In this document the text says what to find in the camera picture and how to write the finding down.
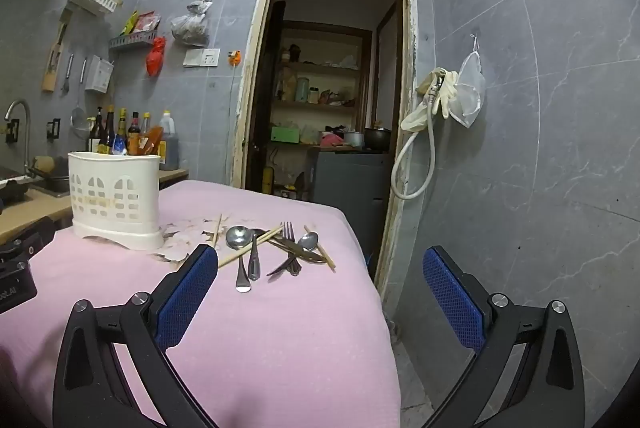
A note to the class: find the white wall switch panel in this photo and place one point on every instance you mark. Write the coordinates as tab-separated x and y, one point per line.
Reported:
200	57

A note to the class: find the tan round object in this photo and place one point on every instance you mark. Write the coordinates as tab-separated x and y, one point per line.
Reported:
44	164

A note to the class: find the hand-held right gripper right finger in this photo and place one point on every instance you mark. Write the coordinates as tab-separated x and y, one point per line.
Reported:
452	303

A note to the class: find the steel fork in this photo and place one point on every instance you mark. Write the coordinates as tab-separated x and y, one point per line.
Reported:
291	230
284	230

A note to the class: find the white mesh bag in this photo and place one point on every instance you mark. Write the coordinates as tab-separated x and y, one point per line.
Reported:
470	83

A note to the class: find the row of sauce bottles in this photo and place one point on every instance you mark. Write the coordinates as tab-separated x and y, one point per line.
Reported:
107	133

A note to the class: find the white plastic utensil holder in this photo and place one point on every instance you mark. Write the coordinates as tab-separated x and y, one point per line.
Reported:
115	165

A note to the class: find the orange plug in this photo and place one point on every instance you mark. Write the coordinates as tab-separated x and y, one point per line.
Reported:
235	58

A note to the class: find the grey cabinet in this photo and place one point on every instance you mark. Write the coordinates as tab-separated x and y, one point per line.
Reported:
350	183

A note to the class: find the wooden shelf unit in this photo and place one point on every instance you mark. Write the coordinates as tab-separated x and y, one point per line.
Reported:
320	69

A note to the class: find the hanging wooden spatula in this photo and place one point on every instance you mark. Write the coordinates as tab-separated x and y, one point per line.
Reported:
52	63

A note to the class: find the green box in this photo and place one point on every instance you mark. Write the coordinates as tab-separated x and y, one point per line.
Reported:
285	134

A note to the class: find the green jar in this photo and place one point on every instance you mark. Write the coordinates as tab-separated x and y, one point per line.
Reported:
302	90

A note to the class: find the wooden kitchen counter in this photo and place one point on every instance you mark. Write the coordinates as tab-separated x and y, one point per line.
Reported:
30	208

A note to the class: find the red plastic bag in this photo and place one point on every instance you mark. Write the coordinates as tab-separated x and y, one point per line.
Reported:
156	58

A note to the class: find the black pan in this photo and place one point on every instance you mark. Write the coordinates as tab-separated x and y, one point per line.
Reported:
50	182

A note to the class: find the large dark jug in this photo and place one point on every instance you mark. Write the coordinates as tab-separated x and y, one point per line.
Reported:
169	143

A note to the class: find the blue and white packet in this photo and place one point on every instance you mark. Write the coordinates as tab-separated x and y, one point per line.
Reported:
120	145

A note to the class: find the wooden chopstick pair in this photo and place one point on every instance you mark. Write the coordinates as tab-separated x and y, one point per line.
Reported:
235	258

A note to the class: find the wooden door frame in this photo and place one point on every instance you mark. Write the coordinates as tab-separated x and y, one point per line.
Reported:
409	33

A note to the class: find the red seasoning packet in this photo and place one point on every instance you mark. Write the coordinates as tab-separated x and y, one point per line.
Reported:
149	22

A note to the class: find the oval-bowl steel spoon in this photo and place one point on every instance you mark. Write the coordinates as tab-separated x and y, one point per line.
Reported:
309	240

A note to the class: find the steel faucet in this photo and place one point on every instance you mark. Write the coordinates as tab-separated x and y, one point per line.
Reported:
25	128

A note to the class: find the steel pot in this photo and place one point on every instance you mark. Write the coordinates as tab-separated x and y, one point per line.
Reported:
354	139

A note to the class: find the black wall socket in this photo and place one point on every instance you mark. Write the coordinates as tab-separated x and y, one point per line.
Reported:
12	130
53	128

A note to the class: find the clear plastic bag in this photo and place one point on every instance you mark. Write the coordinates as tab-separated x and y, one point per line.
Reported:
190	28

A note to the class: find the yellow seasoning packet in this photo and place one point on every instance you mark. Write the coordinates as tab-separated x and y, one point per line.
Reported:
130	23

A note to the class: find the pink floral tablecloth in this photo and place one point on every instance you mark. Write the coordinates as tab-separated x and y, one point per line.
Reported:
300	333

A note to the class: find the orange packet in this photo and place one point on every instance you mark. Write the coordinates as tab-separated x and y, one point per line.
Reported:
152	140

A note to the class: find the hanging mesh strainer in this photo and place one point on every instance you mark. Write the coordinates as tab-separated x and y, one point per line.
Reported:
77	120

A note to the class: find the black pot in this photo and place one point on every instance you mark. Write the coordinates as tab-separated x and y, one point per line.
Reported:
377	139

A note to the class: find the metal wall shelf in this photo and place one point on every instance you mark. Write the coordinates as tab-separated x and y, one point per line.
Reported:
135	40

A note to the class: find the white wall box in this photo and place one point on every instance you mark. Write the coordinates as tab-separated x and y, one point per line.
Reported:
100	75

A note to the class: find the round-bowl steel spoon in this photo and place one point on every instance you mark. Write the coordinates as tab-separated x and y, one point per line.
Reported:
237	236

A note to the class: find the cream rubber gloves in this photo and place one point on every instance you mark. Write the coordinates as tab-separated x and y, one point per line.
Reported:
447	90

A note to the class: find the yellow cylinder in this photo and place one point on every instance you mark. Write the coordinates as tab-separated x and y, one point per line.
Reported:
268	180

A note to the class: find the hanging steel peeler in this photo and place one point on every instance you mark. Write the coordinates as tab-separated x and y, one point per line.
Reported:
67	73

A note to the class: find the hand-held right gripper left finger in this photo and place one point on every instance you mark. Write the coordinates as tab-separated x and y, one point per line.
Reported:
187	293

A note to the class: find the pink cloth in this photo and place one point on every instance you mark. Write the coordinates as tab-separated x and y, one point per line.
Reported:
331	139

